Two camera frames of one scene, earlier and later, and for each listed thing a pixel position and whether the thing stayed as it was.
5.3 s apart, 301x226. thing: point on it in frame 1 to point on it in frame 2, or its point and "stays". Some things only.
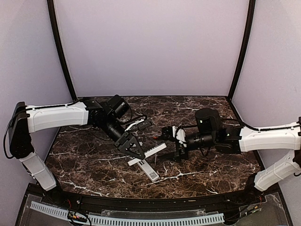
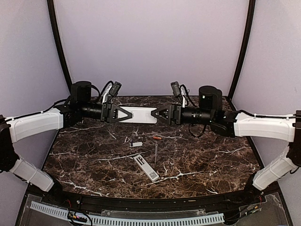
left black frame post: x=51 y=8 stays
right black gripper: x=176 y=156 to x=174 y=114
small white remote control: x=148 y=153 to x=140 y=115
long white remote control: x=151 y=173 stays
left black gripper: x=124 y=144 to x=106 y=114
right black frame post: x=250 y=19 stays
